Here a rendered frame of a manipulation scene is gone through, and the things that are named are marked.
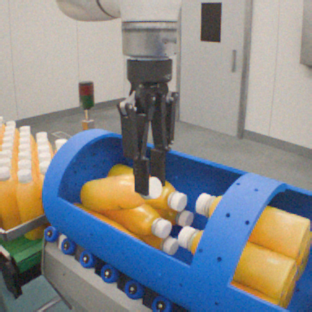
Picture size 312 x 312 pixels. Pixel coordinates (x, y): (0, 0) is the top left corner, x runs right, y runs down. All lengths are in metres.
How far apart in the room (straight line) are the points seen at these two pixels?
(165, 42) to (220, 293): 0.38
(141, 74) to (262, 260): 0.34
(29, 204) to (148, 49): 0.59
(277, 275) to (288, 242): 0.06
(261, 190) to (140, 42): 0.29
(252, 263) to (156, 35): 0.37
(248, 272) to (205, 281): 0.07
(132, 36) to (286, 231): 0.38
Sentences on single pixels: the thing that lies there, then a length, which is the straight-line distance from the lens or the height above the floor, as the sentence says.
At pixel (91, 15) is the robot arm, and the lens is 0.62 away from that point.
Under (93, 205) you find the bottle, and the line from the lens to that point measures 0.72.
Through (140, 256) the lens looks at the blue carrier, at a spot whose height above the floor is 1.11.
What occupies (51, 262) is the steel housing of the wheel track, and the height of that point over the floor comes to 0.88.
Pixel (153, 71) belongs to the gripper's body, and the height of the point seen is 1.40.
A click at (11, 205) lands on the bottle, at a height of 1.00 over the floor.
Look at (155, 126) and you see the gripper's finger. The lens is 0.59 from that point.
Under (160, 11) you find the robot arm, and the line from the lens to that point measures 0.51.
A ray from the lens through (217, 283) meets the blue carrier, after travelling 0.50.
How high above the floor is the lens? 1.47
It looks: 23 degrees down
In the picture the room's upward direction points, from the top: straight up
